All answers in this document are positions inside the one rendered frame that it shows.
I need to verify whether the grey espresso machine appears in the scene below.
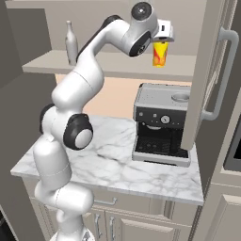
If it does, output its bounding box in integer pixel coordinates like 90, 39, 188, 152
131, 82, 193, 169

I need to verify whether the grey drawer handle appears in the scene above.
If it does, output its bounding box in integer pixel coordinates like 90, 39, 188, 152
93, 197, 119, 207

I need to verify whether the beige cabinet door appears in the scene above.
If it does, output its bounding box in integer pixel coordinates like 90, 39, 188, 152
180, 0, 234, 153

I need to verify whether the beige wall cabinet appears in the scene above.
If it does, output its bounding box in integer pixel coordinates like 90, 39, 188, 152
4, 0, 208, 83

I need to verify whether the beige cupboard door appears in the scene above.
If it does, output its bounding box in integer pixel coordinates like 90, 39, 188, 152
82, 210, 106, 241
104, 211, 193, 241

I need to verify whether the beige tall cabinet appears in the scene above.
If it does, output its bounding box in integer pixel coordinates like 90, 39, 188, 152
191, 88, 241, 241

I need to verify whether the grey liquor bottle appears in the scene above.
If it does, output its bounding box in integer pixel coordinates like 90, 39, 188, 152
64, 20, 80, 67

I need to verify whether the grey cabinet door handle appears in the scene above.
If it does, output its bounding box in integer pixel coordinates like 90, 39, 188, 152
201, 26, 240, 122

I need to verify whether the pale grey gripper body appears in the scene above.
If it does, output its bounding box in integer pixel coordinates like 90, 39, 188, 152
152, 31, 176, 44

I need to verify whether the beige drawer front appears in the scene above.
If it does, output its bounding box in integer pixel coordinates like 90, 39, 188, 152
89, 187, 153, 216

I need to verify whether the dark built-in oven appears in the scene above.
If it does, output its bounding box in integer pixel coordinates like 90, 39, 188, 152
222, 118, 241, 173

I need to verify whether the yellow and orange cup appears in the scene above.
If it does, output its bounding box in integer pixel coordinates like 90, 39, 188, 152
152, 41, 169, 68

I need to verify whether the grey cupboard door handle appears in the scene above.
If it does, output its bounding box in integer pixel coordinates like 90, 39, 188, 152
94, 213, 104, 240
107, 216, 117, 241

